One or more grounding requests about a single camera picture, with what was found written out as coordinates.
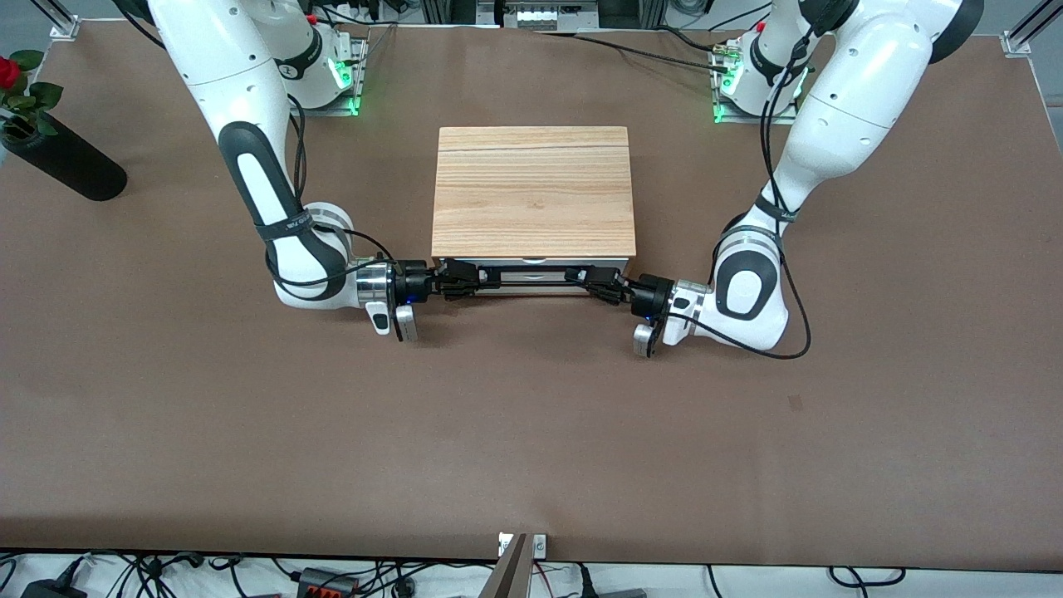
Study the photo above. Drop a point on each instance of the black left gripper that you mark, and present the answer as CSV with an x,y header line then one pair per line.
x,y
650,293

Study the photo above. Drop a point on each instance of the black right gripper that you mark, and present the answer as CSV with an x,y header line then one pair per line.
x,y
412,281

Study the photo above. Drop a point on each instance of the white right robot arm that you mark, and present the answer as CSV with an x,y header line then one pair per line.
x,y
241,66

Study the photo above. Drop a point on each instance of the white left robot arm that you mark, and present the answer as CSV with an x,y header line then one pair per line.
x,y
864,75

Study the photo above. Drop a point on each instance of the light wooden drawer cabinet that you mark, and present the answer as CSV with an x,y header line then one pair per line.
x,y
531,191

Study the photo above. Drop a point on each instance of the white power strip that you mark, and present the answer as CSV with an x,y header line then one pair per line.
x,y
353,12

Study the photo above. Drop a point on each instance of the black red power strip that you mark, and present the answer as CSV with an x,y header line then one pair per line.
x,y
324,585

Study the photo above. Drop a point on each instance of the black cylindrical vase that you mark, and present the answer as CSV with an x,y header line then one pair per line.
x,y
75,166

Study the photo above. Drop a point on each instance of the black power adapter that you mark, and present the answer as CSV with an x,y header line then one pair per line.
x,y
50,591

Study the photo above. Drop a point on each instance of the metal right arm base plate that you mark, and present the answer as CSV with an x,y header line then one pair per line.
x,y
355,100

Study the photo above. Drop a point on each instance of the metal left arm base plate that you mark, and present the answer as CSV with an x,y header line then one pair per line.
x,y
721,112

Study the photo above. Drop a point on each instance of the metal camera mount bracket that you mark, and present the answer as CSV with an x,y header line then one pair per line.
x,y
508,573

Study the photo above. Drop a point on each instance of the aluminium frame strut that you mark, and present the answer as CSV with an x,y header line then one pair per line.
x,y
1030,29
65,25

